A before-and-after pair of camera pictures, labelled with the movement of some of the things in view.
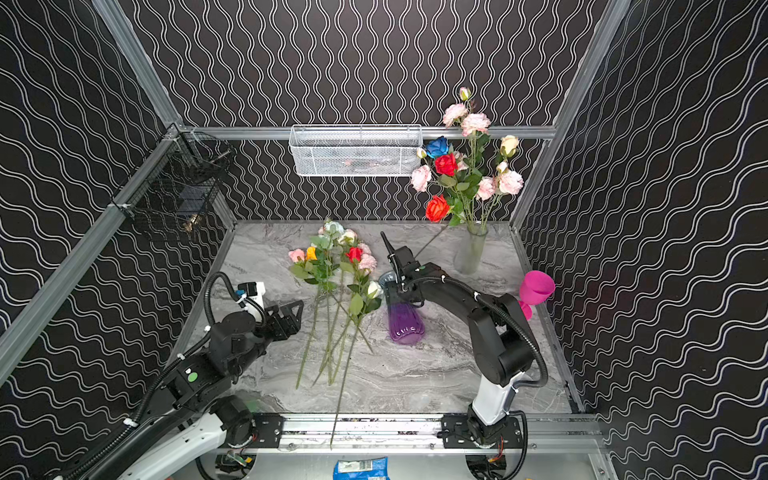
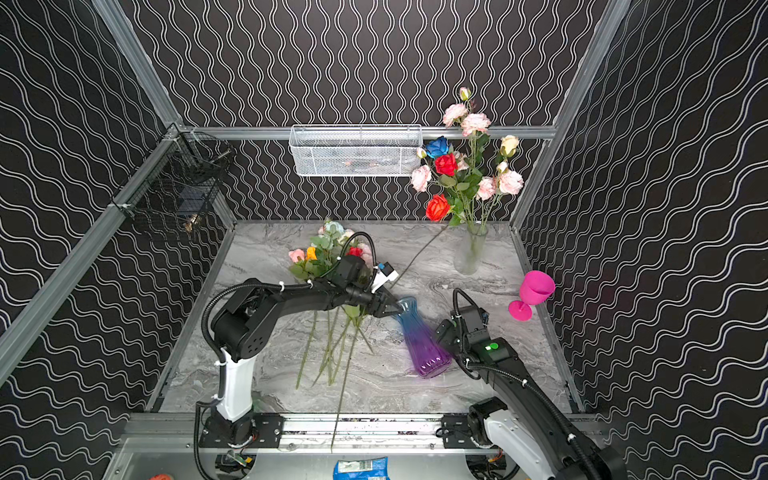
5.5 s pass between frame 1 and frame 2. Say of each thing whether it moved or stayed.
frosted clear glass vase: stayed
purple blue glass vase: moved
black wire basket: stayed
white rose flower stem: stayed
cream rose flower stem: stayed
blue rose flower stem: stayed
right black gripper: moved
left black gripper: moved
